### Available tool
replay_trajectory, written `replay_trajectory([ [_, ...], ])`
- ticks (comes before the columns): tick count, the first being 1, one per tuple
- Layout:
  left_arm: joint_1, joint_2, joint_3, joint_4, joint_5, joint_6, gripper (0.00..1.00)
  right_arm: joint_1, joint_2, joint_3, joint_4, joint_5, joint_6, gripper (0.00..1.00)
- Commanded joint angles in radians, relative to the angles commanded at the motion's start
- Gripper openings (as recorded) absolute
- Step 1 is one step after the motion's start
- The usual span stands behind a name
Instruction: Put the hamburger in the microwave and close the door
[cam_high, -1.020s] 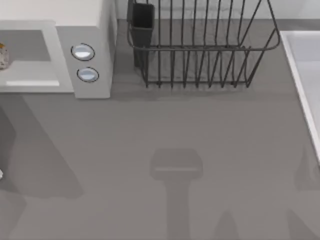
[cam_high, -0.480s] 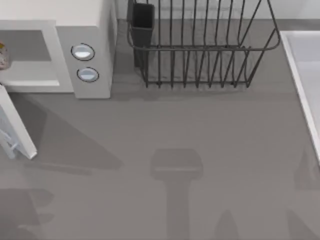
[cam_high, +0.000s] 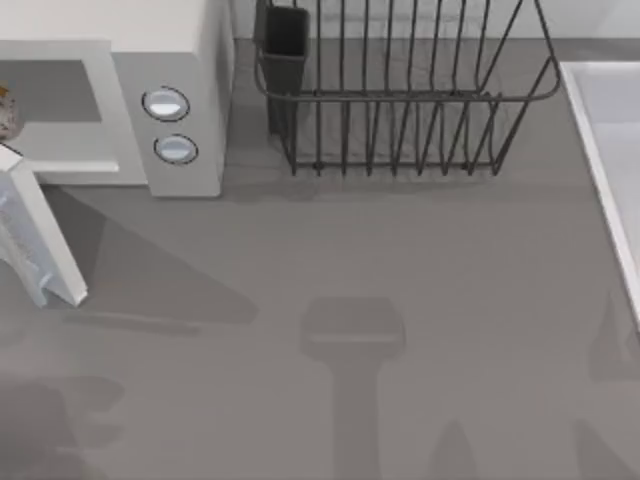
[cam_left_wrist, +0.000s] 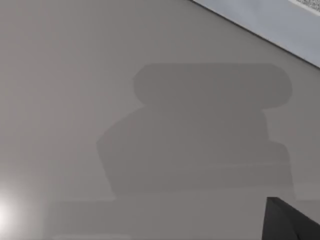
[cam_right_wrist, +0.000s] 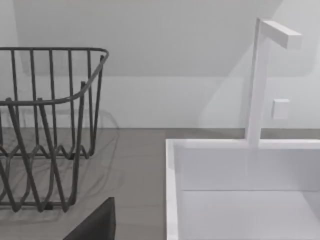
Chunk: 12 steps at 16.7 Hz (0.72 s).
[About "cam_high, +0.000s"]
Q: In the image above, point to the small silver microwave knob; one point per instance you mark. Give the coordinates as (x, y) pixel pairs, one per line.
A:
(175, 149)

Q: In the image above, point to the dark grey utensil cup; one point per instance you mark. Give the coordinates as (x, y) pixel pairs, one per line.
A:
(282, 45)

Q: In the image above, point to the large silver microwave knob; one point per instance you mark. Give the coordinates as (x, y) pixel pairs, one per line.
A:
(165, 104)

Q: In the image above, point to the pale microwave oven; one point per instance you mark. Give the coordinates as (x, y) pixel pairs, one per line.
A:
(175, 60)

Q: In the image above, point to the white microwave door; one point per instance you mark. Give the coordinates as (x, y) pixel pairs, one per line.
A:
(45, 240)

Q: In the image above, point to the white sink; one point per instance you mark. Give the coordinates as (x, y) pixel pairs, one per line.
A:
(607, 150)

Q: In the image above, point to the speckled brown food item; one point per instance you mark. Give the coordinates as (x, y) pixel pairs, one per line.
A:
(6, 117)

